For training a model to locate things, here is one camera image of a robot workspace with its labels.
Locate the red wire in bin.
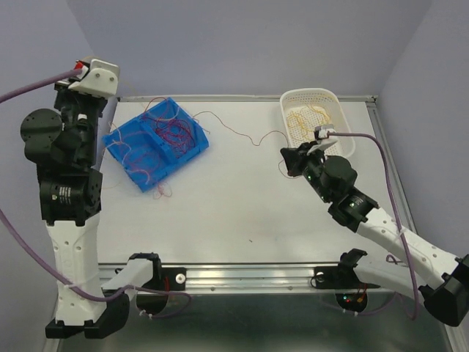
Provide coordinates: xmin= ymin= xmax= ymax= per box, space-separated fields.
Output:
xmin=109 ymin=97 xmax=201 ymax=201

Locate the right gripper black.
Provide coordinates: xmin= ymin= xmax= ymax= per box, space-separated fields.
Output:
xmin=281 ymin=140 xmax=332 ymax=204

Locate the blue plastic bin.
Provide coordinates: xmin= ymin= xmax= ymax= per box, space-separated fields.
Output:
xmin=103 ymin=98 xmax=209 ymax=192

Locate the aluminium front rail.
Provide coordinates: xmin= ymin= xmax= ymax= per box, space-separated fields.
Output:
xmin=97 ymin=260 xmax=404 ymax=294

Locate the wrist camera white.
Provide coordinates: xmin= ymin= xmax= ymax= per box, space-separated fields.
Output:
xmin=307 ymin=124 xmax=338 ymax=155
xmin=68 ymin=57 xmax=120 ymax=99

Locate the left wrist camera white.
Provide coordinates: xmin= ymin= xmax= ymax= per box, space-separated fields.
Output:
xmin=68 ymin=57 xmax=120 ymax=99

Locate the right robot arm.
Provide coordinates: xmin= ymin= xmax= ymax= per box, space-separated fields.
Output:
xmin=280 ymin=143 xmax=468 ymax=327

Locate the yellow wire in basket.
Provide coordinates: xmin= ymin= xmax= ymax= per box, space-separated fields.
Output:
xmin=287 ymin=102 xmax=333 ymax=140

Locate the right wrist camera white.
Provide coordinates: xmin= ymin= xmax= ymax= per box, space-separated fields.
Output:
xmin=307 ymin=124 xmax=338 ymax=155

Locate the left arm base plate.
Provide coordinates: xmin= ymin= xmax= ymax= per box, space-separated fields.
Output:
xmin=144 ymin=266 xmax=187 ymax=292

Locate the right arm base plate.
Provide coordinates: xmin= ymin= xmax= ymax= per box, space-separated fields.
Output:
xmin=309 ymin=265 xmax=380 ymax=290

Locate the white perforated basket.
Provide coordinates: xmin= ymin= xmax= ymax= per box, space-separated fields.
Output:
xmin=279 ymin=88 xmax=351 ymax=147

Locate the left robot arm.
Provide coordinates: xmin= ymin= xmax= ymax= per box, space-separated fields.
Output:
xmin=20 ymin=82 xmax=163 ymax=339

